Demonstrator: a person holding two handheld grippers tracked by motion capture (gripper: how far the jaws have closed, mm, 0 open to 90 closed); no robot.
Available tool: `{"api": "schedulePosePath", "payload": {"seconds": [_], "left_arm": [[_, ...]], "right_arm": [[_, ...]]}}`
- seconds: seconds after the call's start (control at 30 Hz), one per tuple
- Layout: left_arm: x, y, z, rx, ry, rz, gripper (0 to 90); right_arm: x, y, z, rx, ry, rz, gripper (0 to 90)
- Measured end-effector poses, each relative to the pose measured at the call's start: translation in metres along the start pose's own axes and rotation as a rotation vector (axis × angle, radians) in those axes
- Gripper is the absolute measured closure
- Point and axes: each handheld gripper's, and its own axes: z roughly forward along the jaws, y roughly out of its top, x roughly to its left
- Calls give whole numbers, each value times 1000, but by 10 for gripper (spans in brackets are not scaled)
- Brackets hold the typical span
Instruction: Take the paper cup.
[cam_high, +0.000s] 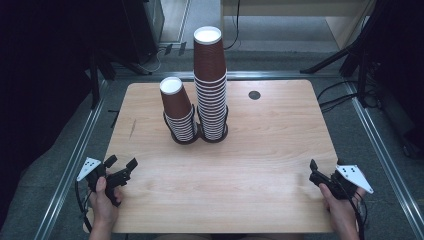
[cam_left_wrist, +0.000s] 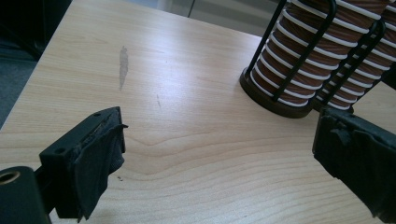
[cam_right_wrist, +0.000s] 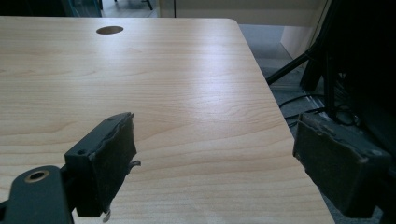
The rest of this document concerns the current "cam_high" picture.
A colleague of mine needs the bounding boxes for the black floor cables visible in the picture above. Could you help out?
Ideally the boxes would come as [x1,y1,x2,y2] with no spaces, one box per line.
[316,79,381,114]

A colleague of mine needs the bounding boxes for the white floor cable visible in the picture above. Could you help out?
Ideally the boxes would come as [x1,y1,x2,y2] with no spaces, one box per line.
[139,45,169,75]

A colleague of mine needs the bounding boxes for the metal floor rail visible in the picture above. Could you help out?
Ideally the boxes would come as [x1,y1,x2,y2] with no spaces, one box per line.
[33,79,109,240]
[113,70,346,81]
[343,81,424,240]

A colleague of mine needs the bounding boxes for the black computer tower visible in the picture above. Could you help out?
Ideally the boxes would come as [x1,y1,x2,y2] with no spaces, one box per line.
[121,0,165,65]

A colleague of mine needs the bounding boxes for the person's left hand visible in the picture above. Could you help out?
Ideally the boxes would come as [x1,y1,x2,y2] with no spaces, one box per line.
[89,176,124,228]

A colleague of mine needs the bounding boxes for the person's right hand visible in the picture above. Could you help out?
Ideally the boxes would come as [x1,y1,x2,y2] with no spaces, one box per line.
[318,183,367,231]

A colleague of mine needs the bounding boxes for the short stack of brown cups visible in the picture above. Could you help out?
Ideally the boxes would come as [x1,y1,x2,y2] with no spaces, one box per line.
[159,76,198,143]

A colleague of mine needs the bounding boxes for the right hand-held gripper cable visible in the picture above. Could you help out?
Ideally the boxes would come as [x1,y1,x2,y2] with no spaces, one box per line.
[333,178,368,240]

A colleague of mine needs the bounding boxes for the thin black hanging cable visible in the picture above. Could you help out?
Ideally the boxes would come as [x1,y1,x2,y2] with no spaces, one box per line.
[223,0,242,51]

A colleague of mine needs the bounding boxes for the hand-held gripper cable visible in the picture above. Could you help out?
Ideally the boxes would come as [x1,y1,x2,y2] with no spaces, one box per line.
[333,178,368,240]
[74,179,94,233]

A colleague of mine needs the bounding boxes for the black tripod stand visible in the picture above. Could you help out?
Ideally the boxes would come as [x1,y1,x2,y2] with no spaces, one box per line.
[299,0,388,108]

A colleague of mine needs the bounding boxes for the light wooden cabinet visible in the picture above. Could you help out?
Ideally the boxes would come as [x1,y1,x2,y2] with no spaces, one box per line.
[219,0,378,51]

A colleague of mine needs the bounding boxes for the black metal stand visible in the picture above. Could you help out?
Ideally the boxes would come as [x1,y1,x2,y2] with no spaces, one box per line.
[87,46,117,110]

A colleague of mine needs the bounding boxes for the left hand-held gripper cable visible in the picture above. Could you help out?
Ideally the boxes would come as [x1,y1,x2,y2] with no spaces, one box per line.
[74,179,94,233]

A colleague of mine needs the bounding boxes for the tall stack of brown cups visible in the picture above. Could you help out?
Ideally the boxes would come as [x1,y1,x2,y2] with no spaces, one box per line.
[193,25,228,141]

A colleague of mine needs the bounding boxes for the black wire cup holder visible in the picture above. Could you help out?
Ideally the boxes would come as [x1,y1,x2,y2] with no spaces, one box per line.
[162,103,230,146]

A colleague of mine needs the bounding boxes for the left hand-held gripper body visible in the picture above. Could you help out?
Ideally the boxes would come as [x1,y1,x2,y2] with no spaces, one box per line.
[77,157,134,208]

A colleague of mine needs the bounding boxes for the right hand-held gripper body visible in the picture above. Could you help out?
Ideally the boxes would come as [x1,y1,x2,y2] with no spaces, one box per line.
[309,164,374,200]

